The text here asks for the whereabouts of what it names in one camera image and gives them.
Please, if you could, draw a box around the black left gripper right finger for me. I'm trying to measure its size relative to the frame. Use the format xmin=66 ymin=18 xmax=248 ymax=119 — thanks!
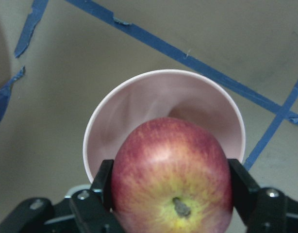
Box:
xmin=228 ymin=159 xmax=287 ymax=233

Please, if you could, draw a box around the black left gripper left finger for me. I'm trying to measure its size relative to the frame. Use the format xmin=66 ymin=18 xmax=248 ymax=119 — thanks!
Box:
xmin=69 ymin=159 xmax=124 ymax=233

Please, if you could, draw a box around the red apple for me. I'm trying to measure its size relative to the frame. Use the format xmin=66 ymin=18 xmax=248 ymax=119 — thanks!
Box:
xmin=111 ymin=117 xmax=233 ymax=233

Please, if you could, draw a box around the pink bowl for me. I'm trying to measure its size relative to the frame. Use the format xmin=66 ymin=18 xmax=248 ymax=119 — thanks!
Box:
xmin=83 ymin=69 xmax=246 ymax=182

